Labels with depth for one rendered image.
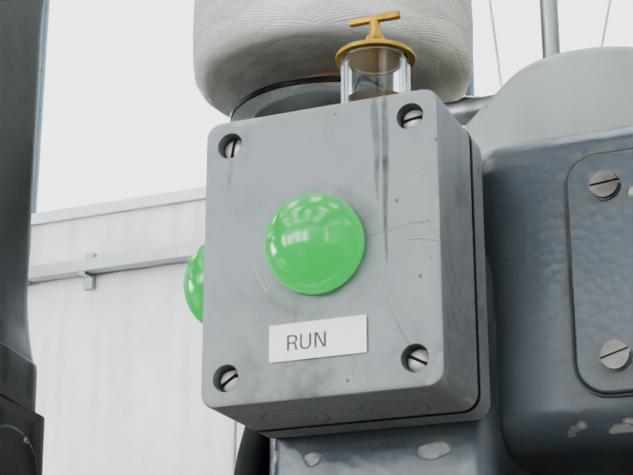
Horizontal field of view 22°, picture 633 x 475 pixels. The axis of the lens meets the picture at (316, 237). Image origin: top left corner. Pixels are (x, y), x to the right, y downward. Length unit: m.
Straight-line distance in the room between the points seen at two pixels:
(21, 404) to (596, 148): 0.37
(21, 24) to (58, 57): 6.52
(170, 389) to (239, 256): 6.09
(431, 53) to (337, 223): 0.46
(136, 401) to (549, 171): 6.14
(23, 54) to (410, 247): 0.48
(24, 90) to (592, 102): 0.36
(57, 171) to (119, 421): 1.22
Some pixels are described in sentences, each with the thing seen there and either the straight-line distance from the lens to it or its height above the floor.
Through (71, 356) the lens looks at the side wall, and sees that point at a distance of 6.84.
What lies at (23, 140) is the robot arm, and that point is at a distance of 0.87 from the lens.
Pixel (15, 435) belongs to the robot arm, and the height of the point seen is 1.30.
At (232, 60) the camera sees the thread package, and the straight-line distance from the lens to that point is 0.92.
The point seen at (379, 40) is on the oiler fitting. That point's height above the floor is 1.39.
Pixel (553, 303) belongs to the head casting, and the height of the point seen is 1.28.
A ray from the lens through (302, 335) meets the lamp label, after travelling 0.46.
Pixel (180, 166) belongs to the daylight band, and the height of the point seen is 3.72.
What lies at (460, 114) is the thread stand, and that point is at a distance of 0.91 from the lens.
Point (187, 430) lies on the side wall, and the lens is 6.49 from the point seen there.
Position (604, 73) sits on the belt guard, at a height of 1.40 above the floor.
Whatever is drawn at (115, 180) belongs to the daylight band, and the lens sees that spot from 7.02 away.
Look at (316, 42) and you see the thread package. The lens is 0.90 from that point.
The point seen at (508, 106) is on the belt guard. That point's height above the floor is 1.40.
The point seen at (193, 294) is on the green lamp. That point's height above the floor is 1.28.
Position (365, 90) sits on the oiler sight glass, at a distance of 0.57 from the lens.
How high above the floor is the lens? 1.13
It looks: 20 degrees up
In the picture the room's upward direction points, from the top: straight up
